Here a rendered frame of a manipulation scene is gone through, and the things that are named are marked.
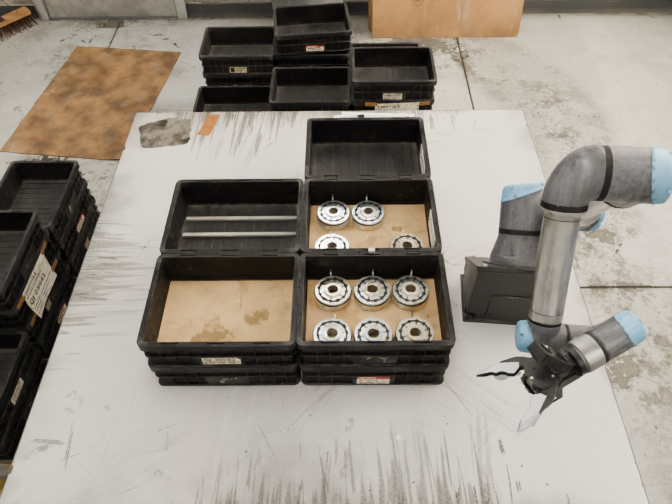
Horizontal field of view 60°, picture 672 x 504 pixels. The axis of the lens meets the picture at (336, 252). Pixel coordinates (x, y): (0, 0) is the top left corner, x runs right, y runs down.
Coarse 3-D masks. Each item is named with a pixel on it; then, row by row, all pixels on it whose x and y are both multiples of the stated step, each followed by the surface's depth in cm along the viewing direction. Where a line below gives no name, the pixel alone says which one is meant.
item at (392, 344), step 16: (304, 256) 163; (320, 256) 163; (336, 256) 163; (352, 256) 163; (368, 256) 163; (384, 256) 163; (400, 256) 163; (416, 256) 163; (432, 256) 163; (304, 272) 159; (448, 304) 152; (448, 320) 149
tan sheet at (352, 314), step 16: (352, 288) 168; (432, 288) 167; (352, 304) 164; (432, 304) 164; (320, 320) 161; (352, 320) 161; (384, 320) 161; (400, 320) 161; (432, 320) 160; (352, 336) 158; (416, 336) 157
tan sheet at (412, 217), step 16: (352, 208) 188; (384, 208) 188; (400, 208) 187; (416, 208) 187; (352, 224) 183; (384, 224) 183; (400, 224) 183; (416, 224) 183; (352, 240) 179; (368, 240) 179; (384, 240) 179
